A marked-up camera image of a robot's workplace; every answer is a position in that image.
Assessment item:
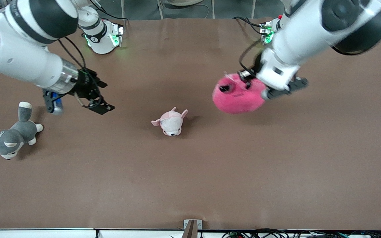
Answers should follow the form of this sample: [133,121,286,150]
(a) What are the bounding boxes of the grey metal edge bracket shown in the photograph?
[183,219,203,238]

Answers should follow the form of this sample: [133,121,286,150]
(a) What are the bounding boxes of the light pink plush pig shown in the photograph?
[151,107,189,137]

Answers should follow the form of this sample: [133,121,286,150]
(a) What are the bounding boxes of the metal chair frame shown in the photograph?
[157,0,215,19]

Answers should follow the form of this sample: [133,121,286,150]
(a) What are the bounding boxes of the black left arm base cable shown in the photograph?
[233,16,265,35]

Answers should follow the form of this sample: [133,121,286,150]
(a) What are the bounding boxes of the brown table cover sheet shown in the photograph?
[0,17,381,231]

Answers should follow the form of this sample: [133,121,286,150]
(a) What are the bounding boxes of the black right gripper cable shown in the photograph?
[58,36,87,70]

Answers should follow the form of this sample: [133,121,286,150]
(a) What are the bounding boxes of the grey husky plush toy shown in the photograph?
[0,101,44,161]

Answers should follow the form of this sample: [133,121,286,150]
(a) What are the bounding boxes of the round hot pink plush toy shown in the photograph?
[212,73,268,115]

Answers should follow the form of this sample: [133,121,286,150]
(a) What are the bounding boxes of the black arm base cable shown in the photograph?
[90,0,128,23]
[233,16,265,35]

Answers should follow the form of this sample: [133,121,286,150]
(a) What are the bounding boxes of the black right arm base cable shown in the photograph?
[90,0,128,23]

